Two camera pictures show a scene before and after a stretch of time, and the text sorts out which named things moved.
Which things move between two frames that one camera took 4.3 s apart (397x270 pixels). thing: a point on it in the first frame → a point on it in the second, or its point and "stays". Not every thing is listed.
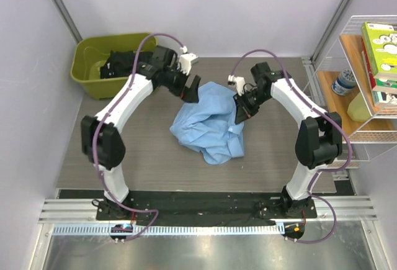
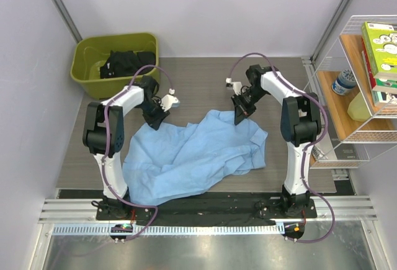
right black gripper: (244, 112) stays
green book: (380, 40) stays
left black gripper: (188, 94) → (155, 121)
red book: (373, 74) stays
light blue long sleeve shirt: (208, 125) → (172, 160)
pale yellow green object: (358, 110) stays
